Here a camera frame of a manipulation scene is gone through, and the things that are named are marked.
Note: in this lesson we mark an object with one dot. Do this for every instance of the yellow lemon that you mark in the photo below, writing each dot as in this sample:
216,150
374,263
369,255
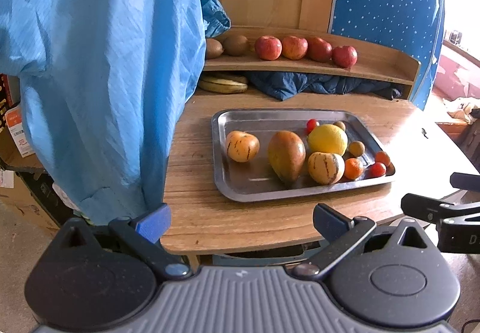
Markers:
328,138

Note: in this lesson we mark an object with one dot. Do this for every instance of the blue starry panel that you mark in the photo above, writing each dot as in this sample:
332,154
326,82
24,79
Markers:
414,27

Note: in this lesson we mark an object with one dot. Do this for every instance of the red cherry tomato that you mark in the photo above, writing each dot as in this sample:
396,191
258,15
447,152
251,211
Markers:
311,125
376,170

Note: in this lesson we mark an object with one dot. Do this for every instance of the brown kiwi right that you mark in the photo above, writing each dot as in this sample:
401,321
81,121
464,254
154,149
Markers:
236,45

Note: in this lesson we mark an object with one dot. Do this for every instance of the steel rectangular tray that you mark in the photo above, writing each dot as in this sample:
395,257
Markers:
256,181

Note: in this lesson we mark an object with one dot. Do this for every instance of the striped pepino melon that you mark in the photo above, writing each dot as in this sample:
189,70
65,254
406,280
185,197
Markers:
326,168
242,146

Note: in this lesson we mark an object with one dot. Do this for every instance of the red apple far left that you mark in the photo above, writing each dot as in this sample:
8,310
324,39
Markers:
268,48

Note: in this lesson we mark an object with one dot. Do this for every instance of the small orange tangerine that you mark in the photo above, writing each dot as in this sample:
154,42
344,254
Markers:
354,168

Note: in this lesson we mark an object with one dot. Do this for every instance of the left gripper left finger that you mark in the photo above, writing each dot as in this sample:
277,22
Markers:
141,237

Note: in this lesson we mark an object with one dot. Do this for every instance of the dark blue crumpled cloth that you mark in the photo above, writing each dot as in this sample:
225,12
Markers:
285,85

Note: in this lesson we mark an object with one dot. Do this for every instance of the light blue hanging garment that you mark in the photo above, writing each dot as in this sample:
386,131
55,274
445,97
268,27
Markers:
102,86

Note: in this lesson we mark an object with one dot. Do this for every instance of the small brown longan fruit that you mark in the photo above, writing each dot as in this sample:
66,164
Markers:
356,149

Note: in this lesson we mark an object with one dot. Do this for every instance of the red cherry tomato front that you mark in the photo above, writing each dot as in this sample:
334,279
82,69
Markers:
376,170

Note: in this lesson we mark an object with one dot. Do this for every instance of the yellow bananas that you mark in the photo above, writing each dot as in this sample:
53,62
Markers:
221,85

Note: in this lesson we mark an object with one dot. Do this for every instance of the wooden curved shelf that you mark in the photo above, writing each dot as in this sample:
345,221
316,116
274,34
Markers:
375,62

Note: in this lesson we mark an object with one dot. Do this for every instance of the brown kiwi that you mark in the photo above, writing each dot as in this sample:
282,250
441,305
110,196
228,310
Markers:
236,45
214,49

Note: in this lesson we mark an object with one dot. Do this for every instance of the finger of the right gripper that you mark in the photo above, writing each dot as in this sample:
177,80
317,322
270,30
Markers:
424,208
465,182

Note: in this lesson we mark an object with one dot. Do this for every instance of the orange cherry tomato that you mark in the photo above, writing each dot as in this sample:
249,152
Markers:
383,158

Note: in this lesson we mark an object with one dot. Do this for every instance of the cardboard box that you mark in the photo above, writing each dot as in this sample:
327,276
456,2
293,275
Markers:
26,187

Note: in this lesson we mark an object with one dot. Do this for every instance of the brown kiwi left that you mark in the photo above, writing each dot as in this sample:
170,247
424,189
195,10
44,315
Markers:
214,49

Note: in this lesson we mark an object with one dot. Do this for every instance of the small brown fruit hidden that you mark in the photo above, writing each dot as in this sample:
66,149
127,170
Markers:
341,125

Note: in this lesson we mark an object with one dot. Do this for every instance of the brown green mango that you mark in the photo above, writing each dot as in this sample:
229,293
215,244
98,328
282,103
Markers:
286,155

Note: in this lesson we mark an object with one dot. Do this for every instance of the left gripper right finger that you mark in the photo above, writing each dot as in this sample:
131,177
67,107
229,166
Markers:
346,237

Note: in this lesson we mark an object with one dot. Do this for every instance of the red apple far right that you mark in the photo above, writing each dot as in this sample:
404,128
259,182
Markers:
344,56

